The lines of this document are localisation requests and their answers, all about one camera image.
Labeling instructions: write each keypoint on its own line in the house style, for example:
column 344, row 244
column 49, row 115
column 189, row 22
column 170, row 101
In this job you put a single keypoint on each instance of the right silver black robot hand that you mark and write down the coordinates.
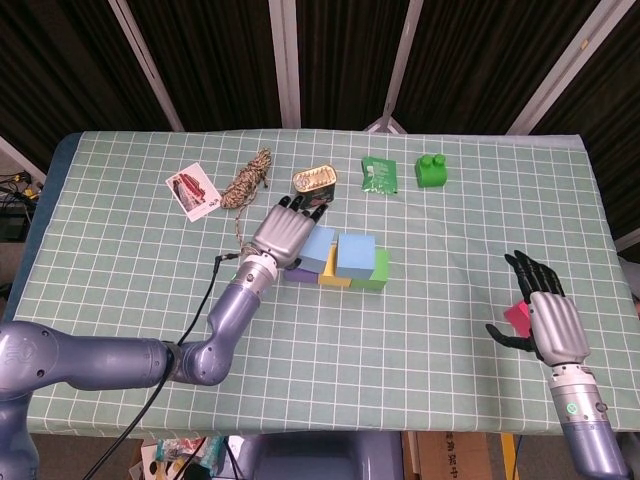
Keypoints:
column 557, row 325

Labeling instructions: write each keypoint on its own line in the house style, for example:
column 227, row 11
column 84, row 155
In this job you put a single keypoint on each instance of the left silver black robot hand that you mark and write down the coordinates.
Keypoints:
column 282, row 232

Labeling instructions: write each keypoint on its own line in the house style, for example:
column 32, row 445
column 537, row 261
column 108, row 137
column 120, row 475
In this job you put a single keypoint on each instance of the light blue foam cube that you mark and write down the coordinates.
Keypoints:
column 355, row 255
column 317, row 250

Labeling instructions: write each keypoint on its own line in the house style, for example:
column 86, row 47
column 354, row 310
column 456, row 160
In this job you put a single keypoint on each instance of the red foam cube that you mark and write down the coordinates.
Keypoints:
column 517, row 317

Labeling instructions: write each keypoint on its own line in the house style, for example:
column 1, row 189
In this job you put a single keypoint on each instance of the purple foam cube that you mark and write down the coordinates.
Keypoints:
column 300, row 276

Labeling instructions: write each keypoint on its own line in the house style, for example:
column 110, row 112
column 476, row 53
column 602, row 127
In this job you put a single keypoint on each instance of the yellow foam cube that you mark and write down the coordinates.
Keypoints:
column 332, row 281

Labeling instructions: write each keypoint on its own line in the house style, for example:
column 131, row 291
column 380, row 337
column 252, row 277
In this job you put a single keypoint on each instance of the green foam cube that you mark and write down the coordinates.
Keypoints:
column 377, row 277

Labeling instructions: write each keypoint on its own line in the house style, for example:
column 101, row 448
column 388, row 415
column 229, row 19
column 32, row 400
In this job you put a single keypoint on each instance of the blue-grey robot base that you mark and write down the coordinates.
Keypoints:
column 320, row 457

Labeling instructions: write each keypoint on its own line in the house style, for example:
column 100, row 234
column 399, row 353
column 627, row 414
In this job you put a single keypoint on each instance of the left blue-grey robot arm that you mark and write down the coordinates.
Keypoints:
column 100, row 360

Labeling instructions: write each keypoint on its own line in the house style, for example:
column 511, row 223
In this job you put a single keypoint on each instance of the dark green luncheon meat can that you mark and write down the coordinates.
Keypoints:
column 312, row 181

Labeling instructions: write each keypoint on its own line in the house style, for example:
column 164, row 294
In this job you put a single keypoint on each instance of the white photo card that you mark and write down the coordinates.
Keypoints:
column 192, row 191

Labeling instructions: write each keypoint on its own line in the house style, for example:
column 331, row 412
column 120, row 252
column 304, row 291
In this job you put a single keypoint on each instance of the green snack packet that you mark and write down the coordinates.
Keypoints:
column 380, row 175

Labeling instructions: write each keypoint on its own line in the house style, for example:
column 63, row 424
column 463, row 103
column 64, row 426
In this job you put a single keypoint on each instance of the green checkered tablecloth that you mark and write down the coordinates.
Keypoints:
column 350, row 350

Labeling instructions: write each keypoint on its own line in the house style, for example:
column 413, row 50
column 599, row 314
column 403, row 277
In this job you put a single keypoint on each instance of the green toy building brick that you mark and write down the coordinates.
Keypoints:
column 431, row 172

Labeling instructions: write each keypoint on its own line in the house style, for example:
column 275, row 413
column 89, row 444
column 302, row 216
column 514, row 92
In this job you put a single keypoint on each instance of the brown cardboard box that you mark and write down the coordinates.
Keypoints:
column 450, row 457

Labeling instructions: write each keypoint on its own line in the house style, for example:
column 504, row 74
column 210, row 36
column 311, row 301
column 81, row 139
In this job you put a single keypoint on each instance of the black curtain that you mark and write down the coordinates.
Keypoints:
column 220, row 60

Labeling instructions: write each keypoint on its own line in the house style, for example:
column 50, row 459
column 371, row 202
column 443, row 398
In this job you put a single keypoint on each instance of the blue table pad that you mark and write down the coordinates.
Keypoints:
column 44, row 200

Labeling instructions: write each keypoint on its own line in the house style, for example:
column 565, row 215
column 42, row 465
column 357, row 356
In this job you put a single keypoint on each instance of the colourful printed bag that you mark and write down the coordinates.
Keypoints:
column 175, row 455

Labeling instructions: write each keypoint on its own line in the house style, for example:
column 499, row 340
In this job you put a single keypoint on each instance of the black equipment box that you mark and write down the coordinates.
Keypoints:
column 12, row 226

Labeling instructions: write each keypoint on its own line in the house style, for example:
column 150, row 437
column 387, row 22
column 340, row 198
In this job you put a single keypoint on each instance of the white frame post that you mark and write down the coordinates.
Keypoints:
column 401, row 60
column 20, row 155
column 152, row 75
column 284, row 65
column 565, row 65

